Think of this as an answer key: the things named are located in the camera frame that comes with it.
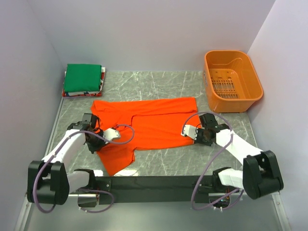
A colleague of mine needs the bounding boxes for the orange t shirt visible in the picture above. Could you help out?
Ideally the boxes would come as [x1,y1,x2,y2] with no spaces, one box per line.
[91,97,200,176]

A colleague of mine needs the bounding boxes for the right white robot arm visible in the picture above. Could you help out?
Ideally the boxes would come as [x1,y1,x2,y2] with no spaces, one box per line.
[183,113,284,199]

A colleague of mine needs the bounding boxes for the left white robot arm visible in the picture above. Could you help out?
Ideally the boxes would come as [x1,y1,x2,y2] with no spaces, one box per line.
[27,113,118,205]

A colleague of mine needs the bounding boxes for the orange plastic basket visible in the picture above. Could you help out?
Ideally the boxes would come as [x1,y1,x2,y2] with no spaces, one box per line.
[203,50,264,113]

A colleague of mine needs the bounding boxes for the folded green t shirt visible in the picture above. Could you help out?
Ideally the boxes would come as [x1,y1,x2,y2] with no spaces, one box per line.
[64,64,102,93]

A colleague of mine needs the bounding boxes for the black base beam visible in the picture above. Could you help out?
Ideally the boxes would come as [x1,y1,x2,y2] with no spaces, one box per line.
[67,175,239,208]

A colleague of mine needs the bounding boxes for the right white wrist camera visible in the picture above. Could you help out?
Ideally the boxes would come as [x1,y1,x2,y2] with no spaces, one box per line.
[181,125,198,140]

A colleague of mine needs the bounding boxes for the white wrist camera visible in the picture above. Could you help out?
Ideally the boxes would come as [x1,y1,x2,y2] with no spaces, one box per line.
[181,125,198,140]
[103,128,121,141]

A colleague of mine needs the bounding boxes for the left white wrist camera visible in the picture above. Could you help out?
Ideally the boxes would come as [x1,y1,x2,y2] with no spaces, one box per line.
[103,128,121,141]

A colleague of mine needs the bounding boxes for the aluminium rail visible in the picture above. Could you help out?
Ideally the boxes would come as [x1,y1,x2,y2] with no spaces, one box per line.
[69,189,281,197]

